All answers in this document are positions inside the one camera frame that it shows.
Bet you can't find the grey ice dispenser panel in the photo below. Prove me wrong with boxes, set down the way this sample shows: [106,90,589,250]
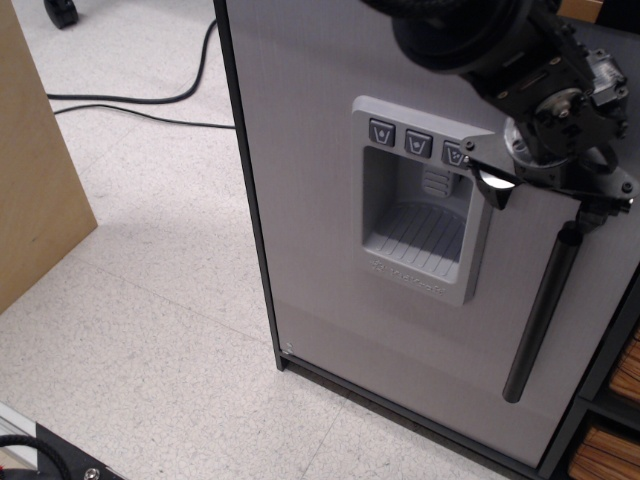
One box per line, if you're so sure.
[352,96,491,307]

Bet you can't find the dark shelf unit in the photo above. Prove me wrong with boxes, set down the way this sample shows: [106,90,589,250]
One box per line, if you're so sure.
[538,274,639,479]

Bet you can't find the black caster wheel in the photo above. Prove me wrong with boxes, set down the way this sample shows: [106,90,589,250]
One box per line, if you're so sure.
[43,0,79,29]

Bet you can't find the dark grey fridge cabinet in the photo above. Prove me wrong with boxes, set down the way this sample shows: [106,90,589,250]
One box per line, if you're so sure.
[215,1,639,479]

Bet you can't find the thick black floor cable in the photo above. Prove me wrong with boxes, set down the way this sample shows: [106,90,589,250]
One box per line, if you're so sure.
[45,19,221,105]

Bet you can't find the black fridge door handle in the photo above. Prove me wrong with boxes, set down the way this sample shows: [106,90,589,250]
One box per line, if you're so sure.
[502,221,584,404]

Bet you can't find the grey toy fridge door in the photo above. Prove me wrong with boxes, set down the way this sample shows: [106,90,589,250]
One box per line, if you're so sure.
[216,1,639,479]

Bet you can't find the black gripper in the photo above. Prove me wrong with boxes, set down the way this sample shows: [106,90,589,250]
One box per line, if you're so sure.
[461,125,639,235]

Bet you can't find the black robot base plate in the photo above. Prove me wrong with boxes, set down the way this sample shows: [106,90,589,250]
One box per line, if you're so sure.
[36,423,124,480]

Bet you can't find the wooden board top right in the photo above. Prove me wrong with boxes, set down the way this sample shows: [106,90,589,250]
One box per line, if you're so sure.
[557,0,604,24]

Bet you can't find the orange folders on shelf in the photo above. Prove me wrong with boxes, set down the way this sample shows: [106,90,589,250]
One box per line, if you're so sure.
[567,330,639,479]

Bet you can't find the thin black floor cable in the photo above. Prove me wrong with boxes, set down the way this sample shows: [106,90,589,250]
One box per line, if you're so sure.
[52,103,236,130]

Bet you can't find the light wooden board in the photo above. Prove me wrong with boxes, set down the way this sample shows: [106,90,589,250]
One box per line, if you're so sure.
[1,1,97,309]

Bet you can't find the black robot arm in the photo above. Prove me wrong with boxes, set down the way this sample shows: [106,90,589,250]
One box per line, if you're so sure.
[373,1,639,244]

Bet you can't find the black braided cable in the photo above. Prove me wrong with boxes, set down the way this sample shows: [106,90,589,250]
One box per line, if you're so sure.
[0,429,76,480]

